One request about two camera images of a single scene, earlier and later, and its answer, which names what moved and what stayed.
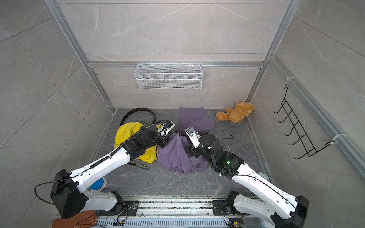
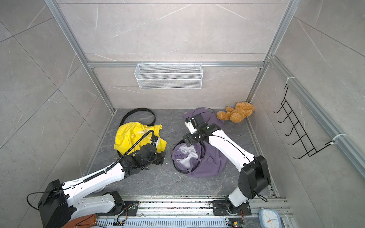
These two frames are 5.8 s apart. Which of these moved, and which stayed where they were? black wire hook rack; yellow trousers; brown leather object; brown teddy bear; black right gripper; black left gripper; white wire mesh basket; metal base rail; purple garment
Moved: black left gripper; black right gripper; purple garment
Stayed: yellow trousers; brown leather object; white wire mesh basket; brown teddy bear; metal base rail; black wire hook rack
